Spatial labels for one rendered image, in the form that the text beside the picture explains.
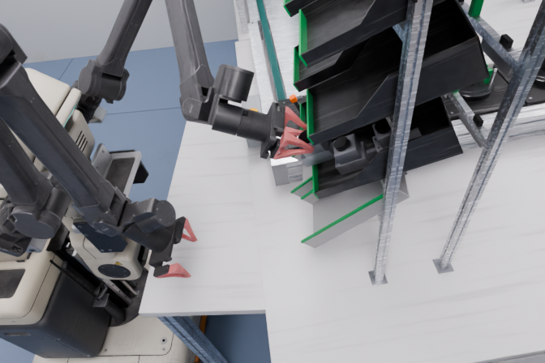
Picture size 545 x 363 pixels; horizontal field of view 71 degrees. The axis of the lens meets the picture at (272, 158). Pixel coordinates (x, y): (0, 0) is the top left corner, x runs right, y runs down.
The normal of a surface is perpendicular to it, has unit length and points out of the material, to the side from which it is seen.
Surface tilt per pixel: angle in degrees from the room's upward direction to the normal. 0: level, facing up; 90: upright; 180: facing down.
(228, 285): 0
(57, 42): 90
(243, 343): 0
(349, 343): 0
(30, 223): 90
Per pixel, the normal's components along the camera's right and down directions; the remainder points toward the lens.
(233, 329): -0.14, -0.66
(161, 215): 0.82, -0.36
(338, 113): -0.55, -0.57
